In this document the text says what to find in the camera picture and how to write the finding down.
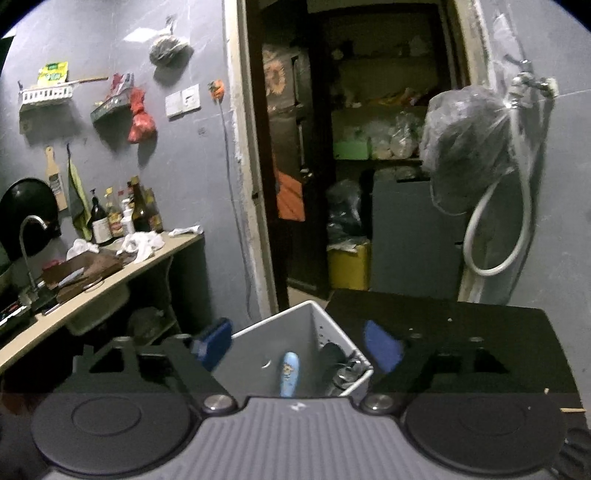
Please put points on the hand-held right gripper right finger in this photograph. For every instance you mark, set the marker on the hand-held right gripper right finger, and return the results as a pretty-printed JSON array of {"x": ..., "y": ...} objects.
[{"x": 381, "y": 346}]

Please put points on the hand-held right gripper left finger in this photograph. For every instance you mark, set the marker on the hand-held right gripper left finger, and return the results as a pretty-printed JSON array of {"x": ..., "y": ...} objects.
[{"x": 212, "y": 344}]

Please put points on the metal fork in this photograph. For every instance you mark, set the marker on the metal fork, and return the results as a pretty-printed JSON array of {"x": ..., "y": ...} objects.
[{"x": 348, "y": 376}]

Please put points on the white perforated utensil basket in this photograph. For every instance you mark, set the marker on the white perforated utensil basket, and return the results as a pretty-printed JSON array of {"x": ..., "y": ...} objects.
[{"x": 263, "y": 341}]

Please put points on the wooden chopstick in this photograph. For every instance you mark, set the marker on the wooden chopstick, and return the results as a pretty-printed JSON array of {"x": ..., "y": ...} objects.
[{"x": 572, "y": 409}]

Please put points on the yellow container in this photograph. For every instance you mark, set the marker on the yellow container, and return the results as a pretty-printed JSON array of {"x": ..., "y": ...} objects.
[{"x": 348, "y": 267}]

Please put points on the wooden counter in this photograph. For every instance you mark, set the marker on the wooden counter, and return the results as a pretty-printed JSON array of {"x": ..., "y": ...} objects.
[{"x": 138, "y": 272}]

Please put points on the grey cabinet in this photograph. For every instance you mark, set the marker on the grey cabinet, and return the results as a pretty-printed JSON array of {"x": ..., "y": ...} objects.
[{"x": 415, "y": 240}]

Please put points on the rolled white cloth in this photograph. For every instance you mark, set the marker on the rolled white cloth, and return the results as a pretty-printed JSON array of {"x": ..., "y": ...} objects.
[{"x": 184, "y": 230}]

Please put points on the white sink basin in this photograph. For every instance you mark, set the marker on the white sink basin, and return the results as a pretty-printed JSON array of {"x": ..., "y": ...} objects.
[{"x": 97, "y": 309}]

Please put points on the black plastic bag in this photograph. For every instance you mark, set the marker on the black plastic bag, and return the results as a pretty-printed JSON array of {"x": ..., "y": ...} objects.
[{"x": 346, "y": 212}]

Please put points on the wooden chopping board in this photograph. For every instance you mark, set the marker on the wooden chopping board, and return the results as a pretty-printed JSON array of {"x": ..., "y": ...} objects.
[{"x": 87, "y": 270}]

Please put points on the white pump bottle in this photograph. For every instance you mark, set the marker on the white pump bottle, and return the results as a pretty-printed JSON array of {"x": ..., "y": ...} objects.
[{"x": 128, "y": 224}]

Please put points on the brown glass bottle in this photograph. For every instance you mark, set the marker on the brown glass bottle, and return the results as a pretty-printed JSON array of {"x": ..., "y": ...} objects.
[{"x": 139, "y": 212}]

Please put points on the crumpled white cloth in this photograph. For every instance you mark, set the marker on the crumpled white cloth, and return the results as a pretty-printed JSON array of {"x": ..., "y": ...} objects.
[{"x": 83, "y": 249}]

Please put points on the yellow cap sauce bottle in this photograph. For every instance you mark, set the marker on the yellow cap sauce bottle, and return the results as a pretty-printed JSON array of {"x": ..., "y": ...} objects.
[{"x": 114, "y": 217}]

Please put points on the dark pump bottle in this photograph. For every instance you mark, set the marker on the dark pump bottle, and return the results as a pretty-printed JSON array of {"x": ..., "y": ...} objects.
[{"x": 100, "y": 221}]

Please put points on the green cloth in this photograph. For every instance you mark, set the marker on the green cloth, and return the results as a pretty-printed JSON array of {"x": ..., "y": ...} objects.
[{"x": 79, "y": 198}]

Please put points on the green box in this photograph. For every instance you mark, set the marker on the green box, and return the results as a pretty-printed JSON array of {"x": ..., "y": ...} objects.
[{"x": 352, "y": 150}]

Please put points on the clear plastic bags bundle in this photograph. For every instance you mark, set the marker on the clear plastic bags bundle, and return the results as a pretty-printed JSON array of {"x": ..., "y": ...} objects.
[{"x": 397, "y": 138}]

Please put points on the metal sink faucet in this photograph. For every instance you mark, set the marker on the metal sink faucet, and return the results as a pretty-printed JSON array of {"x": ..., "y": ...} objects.
[{"x": 24, "y": 249}]

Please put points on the plastic bag with dark contents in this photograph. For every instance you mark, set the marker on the plastic bag with dark contents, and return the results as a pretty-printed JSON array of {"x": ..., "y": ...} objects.
[{"x": 466, "y": 147}]

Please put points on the dark wooden door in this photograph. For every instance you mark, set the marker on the dark wooden door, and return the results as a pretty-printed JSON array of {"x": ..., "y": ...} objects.
[{"x": 286, "y": 138}]

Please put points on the hanging wooden cutting board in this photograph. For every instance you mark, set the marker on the hanging wooden cutting board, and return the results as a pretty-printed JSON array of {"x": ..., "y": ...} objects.
[{"x": 56, "y": 184}]

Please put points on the black wok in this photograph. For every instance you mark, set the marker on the black wok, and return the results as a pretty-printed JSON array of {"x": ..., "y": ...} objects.
[{"x": 32, "y": 203}]

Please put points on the yellow snack packets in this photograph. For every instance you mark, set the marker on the yellow snack packets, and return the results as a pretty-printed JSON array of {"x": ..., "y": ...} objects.
[{"x": 397, "y": 97}]

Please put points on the small red plastic bag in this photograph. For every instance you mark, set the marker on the small red plastic bag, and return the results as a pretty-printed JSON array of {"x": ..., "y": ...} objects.
[{"x": 137, "y": 100}]

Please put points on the wooden storage shelf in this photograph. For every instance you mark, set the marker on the wooden storage shelf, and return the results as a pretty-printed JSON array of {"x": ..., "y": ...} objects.
[{"x": 392, "y": 69}]

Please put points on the white door frame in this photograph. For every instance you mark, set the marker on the white door frame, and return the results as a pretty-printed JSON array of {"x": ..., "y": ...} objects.
[{"x": 238, "y": 138}]

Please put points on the white wall switch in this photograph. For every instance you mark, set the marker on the white wall switch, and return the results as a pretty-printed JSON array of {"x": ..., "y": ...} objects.
[{"x": 174, "y": 104}]

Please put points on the white wall socket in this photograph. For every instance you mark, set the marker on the white wall socket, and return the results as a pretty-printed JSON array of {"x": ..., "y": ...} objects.
[{"x": 191, "y": 98}]

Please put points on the dark wall shelf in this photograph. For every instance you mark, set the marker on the dark wall shelf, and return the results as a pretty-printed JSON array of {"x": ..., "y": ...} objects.
[{"x": 111, "y": 110}]

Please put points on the white wall rack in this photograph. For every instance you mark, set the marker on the white wall rack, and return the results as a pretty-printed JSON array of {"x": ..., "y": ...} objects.
[{"x": 46, "y": 96}]

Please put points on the metal wall tap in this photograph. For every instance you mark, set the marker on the metal wall tap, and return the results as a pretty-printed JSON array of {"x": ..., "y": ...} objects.
[{"x": 531, "y": 83}]

